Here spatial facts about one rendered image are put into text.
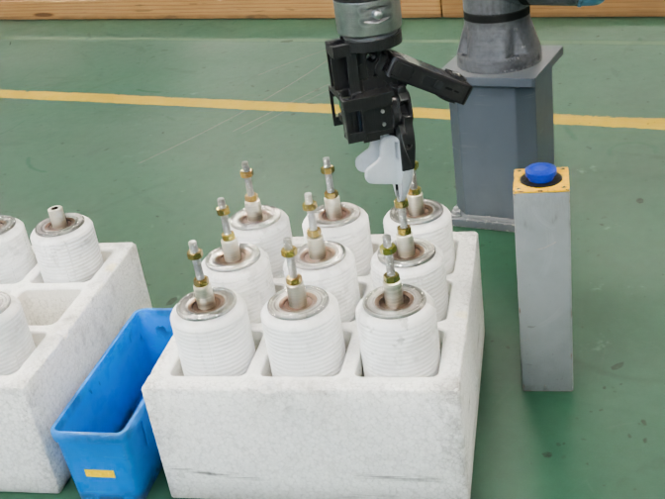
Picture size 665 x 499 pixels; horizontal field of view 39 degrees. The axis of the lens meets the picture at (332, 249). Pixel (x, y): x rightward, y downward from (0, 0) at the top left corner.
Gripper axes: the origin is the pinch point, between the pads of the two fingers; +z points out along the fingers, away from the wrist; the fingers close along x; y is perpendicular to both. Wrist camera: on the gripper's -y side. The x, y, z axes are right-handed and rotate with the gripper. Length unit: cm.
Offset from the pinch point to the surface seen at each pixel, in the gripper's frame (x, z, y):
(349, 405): 15.3, 18.7, 14.0
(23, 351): -10, 15, 52
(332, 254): -4.1, 9.1, 9.7
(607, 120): -83, 34, -74
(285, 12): -235, 32, -30
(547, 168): 1.5, 1.4, -18.6
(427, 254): 2.1, 9.1, -1.4
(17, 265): -35, 15, 53
